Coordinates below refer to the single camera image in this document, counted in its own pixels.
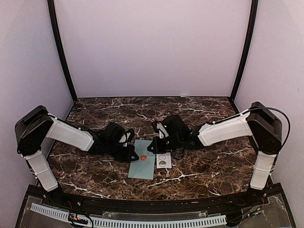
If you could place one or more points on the white sticker sheet with seals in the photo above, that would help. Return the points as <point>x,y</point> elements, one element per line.
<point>163,160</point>

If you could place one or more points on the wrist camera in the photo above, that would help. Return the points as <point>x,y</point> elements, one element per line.
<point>116,133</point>
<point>170,126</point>

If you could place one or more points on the black frame post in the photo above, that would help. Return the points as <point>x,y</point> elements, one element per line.
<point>60,49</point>
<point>246,48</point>

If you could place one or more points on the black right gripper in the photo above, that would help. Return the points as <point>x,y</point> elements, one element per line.
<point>157,148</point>

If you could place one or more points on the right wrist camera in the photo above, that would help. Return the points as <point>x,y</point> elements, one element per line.
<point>170,126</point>

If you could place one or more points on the right black frame post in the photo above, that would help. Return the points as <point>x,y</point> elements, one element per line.
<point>246,48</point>

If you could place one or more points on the white-sleeved right robot arm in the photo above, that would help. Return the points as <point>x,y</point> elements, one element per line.
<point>260,125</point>

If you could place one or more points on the black front rail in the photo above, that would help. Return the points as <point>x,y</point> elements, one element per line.
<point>227,203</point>

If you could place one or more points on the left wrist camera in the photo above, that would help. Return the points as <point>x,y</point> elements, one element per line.
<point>116,133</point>

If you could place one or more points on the blue-grey envelope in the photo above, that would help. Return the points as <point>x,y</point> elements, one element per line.
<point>142,169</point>

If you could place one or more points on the red round seal sticker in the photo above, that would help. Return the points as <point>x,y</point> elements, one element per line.
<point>143,157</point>

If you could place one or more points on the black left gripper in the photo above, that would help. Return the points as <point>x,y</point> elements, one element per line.
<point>128,157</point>

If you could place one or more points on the left black frame post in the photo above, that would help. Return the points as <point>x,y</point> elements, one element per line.
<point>60,49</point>

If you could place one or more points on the white slotted cable duct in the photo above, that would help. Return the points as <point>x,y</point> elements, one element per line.
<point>132,220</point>

